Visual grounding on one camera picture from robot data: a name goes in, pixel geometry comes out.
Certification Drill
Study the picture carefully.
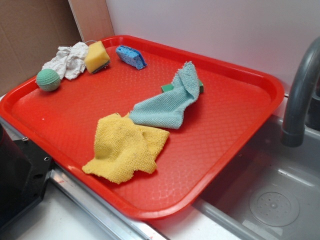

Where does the green dimpled ball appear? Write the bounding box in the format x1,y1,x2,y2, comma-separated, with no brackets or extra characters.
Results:
36,68,61,92

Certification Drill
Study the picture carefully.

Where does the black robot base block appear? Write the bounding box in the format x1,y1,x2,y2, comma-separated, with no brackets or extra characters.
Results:
0,126,53,231

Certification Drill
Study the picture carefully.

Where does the teal microfiber cloth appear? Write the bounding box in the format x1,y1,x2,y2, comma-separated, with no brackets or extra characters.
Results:
129,61,200,130

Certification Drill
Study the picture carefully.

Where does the green sponge block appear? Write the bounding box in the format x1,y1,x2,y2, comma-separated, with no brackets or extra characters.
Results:
161,80,204,94

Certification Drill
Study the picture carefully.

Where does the yellow microfiber cloth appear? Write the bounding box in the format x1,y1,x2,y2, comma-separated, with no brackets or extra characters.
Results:
82,113,170,184

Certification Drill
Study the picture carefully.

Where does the blue sponge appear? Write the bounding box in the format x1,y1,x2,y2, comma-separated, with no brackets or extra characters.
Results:
115,45,147,70

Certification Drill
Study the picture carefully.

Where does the yellow sponge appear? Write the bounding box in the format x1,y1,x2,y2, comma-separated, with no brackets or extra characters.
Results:
84,41,111,74

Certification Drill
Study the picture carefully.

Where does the red plastic tray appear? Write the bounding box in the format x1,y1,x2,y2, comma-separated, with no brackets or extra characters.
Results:
0,35,284,220

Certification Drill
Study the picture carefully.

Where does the crumpled white paper towel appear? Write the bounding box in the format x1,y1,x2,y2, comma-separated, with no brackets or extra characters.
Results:
42,41,89,81

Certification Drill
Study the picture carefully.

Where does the grey plastic sink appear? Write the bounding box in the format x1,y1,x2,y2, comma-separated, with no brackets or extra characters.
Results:
194,116,320,240

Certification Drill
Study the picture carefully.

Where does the grey faucet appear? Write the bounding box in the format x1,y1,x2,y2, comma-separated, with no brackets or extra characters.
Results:
280,38,320,147

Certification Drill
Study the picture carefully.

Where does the cardboard panel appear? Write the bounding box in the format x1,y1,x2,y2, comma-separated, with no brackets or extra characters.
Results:
0,0,114,95

